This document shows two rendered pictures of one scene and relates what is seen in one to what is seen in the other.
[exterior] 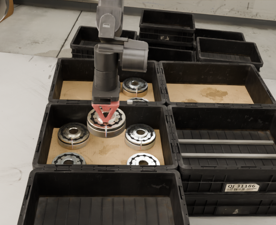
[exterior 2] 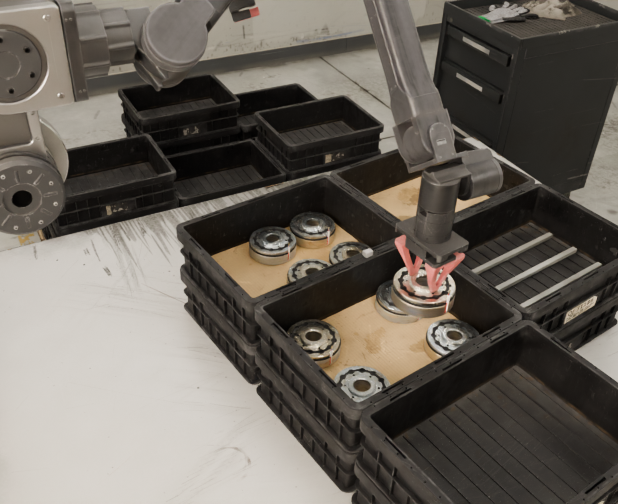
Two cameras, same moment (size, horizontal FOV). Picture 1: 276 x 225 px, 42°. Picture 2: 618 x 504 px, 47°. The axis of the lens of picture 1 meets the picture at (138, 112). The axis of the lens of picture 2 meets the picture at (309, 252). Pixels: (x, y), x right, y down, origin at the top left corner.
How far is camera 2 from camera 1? 0.74 m
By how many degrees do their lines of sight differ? 25
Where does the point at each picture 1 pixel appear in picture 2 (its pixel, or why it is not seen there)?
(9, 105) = (90, 352)
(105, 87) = (445, 235)
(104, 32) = (443, 153)
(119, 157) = (402, 344)
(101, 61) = (447, 198)
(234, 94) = not seen: hidden behind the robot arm
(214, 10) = not seen: hidden behind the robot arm
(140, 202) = (491, 390)
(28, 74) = (63, 283)
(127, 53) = (476, 174)
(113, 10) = (438, 115)
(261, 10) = (267, 33)
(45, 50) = not seen: outside the picture
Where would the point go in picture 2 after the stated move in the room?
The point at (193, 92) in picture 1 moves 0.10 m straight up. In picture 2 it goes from (392, 205) to (397, 169)
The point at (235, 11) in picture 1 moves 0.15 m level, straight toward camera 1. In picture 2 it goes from (225, 47) to (229, 56)
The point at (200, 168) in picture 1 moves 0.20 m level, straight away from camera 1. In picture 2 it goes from (548, 304) to (498, 241)
